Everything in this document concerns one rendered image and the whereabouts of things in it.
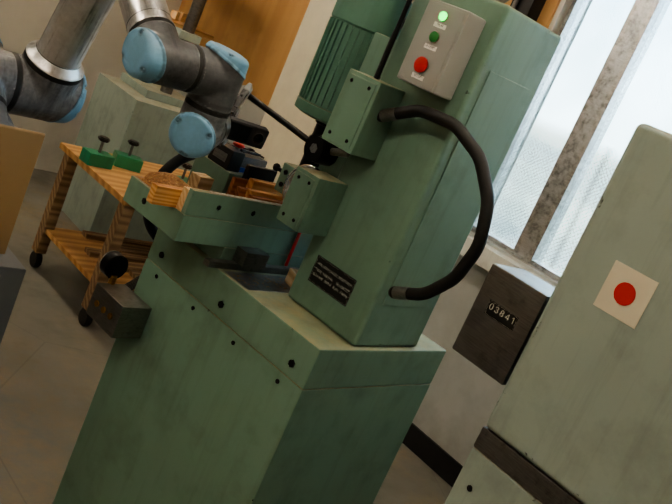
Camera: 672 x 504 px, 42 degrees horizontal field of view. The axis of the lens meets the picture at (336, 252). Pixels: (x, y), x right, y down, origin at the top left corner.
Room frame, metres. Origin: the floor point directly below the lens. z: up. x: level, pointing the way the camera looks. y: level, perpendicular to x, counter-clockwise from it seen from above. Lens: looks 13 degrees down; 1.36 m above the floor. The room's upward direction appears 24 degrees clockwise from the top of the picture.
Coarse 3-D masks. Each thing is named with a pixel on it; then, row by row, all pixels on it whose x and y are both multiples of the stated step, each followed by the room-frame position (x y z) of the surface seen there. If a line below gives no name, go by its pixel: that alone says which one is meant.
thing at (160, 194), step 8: (152, 184) 1.72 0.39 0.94; (160, 184) 1.72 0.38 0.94; (152, 192) 1.71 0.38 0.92; (160, 192) 1.71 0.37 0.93; (168, 192) 1.73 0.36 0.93; (176, 192) 1.74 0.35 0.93; (152, 200) 1.71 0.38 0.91; (160, 200) 1.72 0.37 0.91; (168, 200) 1.74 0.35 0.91; (176, 200) 1.75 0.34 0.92
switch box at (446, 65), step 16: (432, 0) 1.72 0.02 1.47; (432, 16) 1.71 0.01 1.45; (448, 16) 1.68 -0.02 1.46; (464, 16) 1.66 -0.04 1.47; (416, 32) 1.72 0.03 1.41; (448, 32) 1.67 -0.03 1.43; (464, 32) 1.67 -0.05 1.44; (480, 32) 1.70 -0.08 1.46; (416, 48) 1.71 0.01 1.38; (448, 48) 1.67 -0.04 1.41; (464, 48) 1.68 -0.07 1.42; (432, 64) 1.68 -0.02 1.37; (448, 64) 1.66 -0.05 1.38; (464, 64) 1.70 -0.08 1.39; (416, 80) 1.69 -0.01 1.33; (432, 80) 1.67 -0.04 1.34; (448, 80) 1.68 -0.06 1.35; (448, 96) 1.70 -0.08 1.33
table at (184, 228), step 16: (128, 192) 1.85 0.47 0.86; (144, 192) 1.82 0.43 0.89; (144, 208) 1.81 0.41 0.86; (160, 208) 1.78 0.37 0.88; (160, 224) 1.77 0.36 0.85; (176, 224) 1.74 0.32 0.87; (192, 224) 1.75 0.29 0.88; (208, 224) 1.79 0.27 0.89; (224, 224) 1.82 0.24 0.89; (240, 224) 1.85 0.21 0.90; (176, 240) 1.74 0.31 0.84; (192, 240) 1.77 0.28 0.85; (208, 240) 1.80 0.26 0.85; (224, 240) 1.83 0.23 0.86; (240, 240) 1.87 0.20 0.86; (256, 240) 1.90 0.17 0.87; (272, 240) 1.94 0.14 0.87; (288, 240) 1.98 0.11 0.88; (304, 240) 2.02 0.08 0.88
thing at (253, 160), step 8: (216, 152) 2.06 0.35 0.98; (224, 152) 2.04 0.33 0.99; (232, 152) 2.03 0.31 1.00; (240, 152) 2.05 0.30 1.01; (216, 160) 2.05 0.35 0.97; (224, 160) 2.04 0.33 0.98; (232, 160) 2.03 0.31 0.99; (240, 160) 2.05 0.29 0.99; (248, 160) 2.08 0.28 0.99; (256, 160) 2.10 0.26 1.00; (264, 160) 2.13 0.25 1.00; (224, 168) 2.03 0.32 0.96; (232, 168) 2.04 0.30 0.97; (240, 168) 2.07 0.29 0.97
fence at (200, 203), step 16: (192, 192) 1.73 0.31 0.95; (208, 192) 1.77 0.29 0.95; (192, 208) 1.74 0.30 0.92; (208, 208) 1.77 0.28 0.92; (224, 208) 1.81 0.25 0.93; (240, 208) 1.84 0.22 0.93; (256, 208) 1.87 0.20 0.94; (272, 208) 1.91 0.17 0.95; (256, 224) 1.89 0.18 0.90; (272, 224) 1.93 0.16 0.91
